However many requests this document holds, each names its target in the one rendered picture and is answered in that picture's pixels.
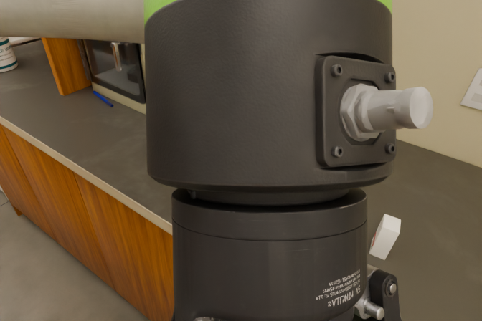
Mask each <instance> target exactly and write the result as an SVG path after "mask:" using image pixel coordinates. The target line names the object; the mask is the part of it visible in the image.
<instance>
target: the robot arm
mask: <svg viewBox="0 0 482 321"><path fill-rule="evenodd" d="M0 37H44V38H63V39H91V40H103V41H113V42H130V43H139V44H145V74H146V142H147V173H148V174H149V175H150V177H152V178H153V179H154V180H155V181H157V182H158V183H161V184H164V185H166V186H171V187H175V188H178V189H176V190H175V191H174V192H173V193H172V195H171V210H172V238H173V281H174V313H173V316H172V319H171V321H402V318H401V317H400V303H399V293H398V283H397V278H396V276H394V275H393V274H390V273H389V272H386V271H383V270H381V269H378V268H376V267H373V266H371V265H369V264H367V194H366V192H365V191H363V190H362V189H360V188H361V187H365V186H371V185H374V184H377V183H380V182H382V181H383V180H385V179H386V178H387V177H388V176H389V175H391V174H392V173H393V160H394V158H395V156H396V152H397V138H396V130H397V129H403V128H407V129H423V128H426V127H427V126H428V125H429V124H430V121H431V119H432V117H433V100H432V98H431V95H430V93H429V92H428V91H427V89H426V88H424V87H413V88H407V89H405V90H396V72H395V70H394V67H393V66H392V0H0Z"/></svg>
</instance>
